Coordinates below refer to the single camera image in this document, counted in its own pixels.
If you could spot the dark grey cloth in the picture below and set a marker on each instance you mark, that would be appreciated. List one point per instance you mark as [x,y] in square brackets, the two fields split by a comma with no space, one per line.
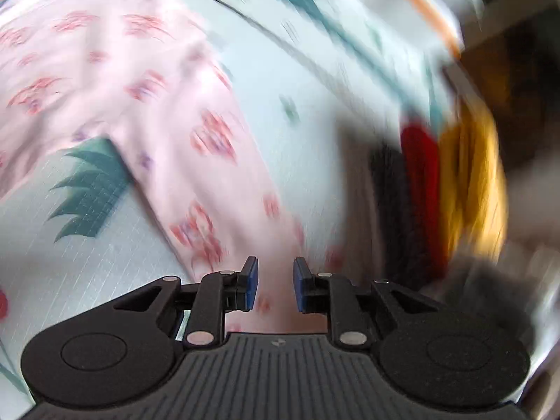
[490,297]

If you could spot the brown wooden furniture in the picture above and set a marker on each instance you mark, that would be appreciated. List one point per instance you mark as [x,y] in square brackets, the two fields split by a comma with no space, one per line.
[520,96]

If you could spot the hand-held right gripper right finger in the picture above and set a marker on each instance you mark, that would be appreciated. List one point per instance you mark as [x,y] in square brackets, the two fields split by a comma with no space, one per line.
[300,288]

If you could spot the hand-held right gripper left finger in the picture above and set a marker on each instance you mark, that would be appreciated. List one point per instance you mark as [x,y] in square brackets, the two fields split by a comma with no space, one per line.
[250,283]

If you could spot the black folded cloth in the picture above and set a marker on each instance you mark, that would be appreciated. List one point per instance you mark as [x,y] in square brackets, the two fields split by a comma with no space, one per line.
[396,210]

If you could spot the red folded cloth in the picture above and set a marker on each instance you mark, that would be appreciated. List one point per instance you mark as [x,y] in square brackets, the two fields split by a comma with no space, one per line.
[422,170]

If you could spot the yellow folded cloth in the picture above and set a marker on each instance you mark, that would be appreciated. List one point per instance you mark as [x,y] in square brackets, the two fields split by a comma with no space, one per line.
[474,183]

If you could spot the pink printed garment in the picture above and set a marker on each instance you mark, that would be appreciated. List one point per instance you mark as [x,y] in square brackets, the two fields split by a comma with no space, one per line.
[109,70]

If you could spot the cartoon printed play mat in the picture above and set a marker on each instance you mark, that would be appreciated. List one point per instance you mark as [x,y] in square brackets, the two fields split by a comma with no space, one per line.
[302,74]

